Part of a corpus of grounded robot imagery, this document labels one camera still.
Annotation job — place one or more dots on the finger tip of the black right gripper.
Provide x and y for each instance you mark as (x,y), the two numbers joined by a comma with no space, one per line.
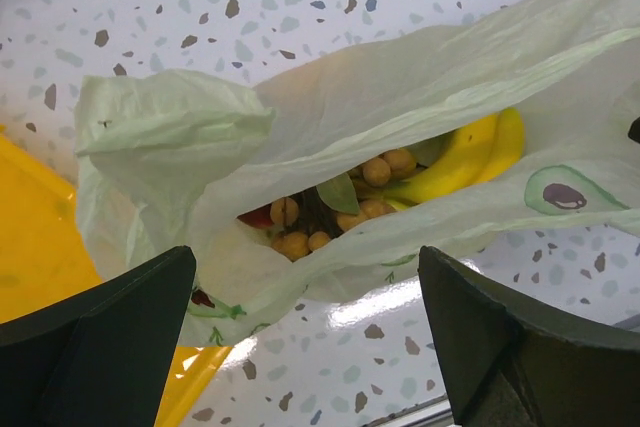
(634,131)

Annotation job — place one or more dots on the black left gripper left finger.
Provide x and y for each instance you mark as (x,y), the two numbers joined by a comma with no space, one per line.
(101,357)

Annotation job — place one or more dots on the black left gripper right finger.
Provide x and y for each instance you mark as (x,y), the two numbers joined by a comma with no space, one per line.
(508,359)

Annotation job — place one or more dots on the green knotted plastic bag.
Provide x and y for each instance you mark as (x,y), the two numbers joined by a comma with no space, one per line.
(174,158)

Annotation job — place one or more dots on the bunch of longan fruit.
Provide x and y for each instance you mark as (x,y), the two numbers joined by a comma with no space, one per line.
(309,220)

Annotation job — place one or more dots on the yellow plastic tray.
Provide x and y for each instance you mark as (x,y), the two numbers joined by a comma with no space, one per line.
(43,261)

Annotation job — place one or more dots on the yellow banana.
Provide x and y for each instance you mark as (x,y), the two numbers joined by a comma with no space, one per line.
(475,153)

